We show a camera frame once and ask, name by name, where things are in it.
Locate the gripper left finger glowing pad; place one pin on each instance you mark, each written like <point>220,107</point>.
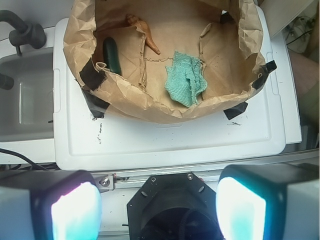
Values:
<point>49,205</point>

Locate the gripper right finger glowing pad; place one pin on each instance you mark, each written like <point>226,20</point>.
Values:
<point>278,201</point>

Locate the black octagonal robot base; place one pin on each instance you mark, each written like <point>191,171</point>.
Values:
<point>178,206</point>

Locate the teal blue knitted cloth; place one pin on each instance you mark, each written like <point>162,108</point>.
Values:
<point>185,81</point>

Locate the white plastic lid board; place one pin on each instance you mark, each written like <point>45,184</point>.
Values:
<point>115,143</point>

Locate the black tape piece lower right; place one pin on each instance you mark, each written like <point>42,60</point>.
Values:
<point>235,111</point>

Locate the black tape piece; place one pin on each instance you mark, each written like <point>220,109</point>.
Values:
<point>235,111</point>
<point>96,105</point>
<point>264,72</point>
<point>91,77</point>

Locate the grey toy sink basin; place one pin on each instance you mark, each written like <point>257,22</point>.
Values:
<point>26,110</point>

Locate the black tape piece lower left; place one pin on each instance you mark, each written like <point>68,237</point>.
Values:
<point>96,105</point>

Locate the dark green cucumber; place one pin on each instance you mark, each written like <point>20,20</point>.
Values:
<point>111,56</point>

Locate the brown paper bag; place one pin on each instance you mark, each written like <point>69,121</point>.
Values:
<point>226,35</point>

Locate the grey toy faucet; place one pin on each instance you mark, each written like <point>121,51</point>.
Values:
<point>24,33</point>

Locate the orange spiral seashell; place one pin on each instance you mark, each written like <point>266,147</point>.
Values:
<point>144,27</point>

